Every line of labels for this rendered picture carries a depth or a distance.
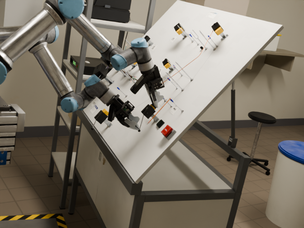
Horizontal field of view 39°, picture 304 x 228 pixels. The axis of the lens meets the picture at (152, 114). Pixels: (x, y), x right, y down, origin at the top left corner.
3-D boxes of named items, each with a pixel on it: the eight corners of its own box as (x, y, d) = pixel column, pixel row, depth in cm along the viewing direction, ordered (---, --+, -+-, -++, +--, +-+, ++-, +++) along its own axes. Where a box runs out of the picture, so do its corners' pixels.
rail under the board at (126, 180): (130, 195, 205) (132, 182, 203) (75, 113, 308) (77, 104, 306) (140, 195, 207) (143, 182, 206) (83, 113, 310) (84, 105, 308)
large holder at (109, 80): (118, 68, 299) (104, 54, 292) (114, 85, 287) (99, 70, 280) (111, 73, 303) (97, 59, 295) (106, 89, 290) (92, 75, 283)
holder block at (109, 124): (98, 134, 258) (86, 125, 253) (112, 119, 258) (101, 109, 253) (100, 137, 254) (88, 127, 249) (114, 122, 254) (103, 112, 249)
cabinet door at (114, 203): (121, 260, 221) (133, 191, 210) (93, 205, 269) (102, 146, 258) (125, 259, 222) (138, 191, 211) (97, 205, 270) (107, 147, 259)
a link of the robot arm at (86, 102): (65, 102, 216) (79, 88, 212) (75, 98, 227) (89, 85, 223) (75, 114, 216) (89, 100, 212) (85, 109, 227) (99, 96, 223)
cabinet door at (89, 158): (94, 205, 269) (103, 146, 258) (75, 166, 317) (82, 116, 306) (97, 205, 270) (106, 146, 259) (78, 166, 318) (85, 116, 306)
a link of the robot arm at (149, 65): (140, 65, 207) (134, 61, 214) (142, 74, 209) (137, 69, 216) (154, 59, 208) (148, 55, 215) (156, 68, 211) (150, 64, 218)
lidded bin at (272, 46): (258, 46, 576) (262, 30, 570) (277, 52, 551) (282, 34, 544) (237, 44, 554) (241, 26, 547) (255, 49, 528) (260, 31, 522)
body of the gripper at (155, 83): (165, 88, 216) (159, 67, 211) (149, 95, 215) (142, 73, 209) (159, 83, 223) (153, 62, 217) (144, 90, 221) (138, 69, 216)
